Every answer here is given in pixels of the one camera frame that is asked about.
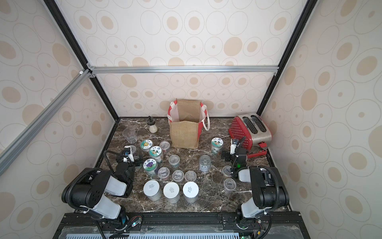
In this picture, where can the horizontal aluminium rail back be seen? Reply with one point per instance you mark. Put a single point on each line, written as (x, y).
(185, 69)

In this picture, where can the wide jar strawberry label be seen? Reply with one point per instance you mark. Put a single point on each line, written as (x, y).
(216, 145)

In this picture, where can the seed jar red label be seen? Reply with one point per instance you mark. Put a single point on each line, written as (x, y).
(226, 171)

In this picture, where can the glass sugar jar black lid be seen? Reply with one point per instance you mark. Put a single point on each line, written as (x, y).
(151, 122)

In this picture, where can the small jar red label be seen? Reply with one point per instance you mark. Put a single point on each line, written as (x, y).
(164, 173)

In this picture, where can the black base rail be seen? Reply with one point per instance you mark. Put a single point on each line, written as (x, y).
(223, 225)

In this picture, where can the wide jar pineapple lid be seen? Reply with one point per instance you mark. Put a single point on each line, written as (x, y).
(156, 153)

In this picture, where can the small clear jar dark seeds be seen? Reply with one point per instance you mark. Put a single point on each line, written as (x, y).
(133, 150)

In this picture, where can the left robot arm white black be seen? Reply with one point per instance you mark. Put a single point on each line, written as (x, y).
(87, 192)

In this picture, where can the clear plastic cup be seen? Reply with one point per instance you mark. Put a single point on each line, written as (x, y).
(130, 135)

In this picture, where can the seed jar sunflower label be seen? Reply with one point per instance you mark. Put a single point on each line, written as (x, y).
(146, 145)

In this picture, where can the seed jar orange label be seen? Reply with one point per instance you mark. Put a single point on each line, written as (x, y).
(178, 176)

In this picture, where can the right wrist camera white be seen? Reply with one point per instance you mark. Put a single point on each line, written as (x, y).
(233, 146)

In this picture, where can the aluminium rail left wall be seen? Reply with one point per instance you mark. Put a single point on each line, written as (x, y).
(11, 153)

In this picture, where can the wide jar dark lid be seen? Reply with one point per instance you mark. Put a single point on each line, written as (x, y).
(191, 192)

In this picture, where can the red burlap canvas bag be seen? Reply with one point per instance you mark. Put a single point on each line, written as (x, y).
(187, 119)

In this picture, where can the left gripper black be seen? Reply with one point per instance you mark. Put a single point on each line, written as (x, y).
(137, 162)

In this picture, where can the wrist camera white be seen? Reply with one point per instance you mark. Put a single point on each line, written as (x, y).
(127, 154)
(233, 146)

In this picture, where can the seed jar green label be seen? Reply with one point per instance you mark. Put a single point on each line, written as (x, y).
(174, 160)

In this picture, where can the wide jar white bottom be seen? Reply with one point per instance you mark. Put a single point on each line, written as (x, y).
(171, 192)

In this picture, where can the wide jar purple flower label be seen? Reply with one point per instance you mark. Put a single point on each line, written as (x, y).
(150, 166)

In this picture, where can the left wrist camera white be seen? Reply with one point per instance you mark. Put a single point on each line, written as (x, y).
(127, 154)

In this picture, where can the red silver toaster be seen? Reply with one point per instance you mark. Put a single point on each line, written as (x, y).
(258, 136)

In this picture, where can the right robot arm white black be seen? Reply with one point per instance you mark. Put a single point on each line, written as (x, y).
(268, 189)

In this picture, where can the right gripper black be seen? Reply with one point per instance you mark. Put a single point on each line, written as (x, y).
(236, 152)

